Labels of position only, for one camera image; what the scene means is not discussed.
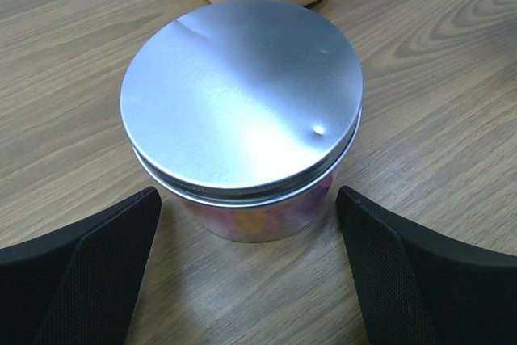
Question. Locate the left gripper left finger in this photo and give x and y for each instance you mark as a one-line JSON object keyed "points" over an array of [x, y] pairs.
{"points": [[79, 284]]}

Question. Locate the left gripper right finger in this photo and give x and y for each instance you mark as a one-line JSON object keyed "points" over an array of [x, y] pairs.
{"points": [[417, 286]]}

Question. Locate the clear glass jar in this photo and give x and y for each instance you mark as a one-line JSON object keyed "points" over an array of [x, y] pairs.
{"points": [[265, 223]]}

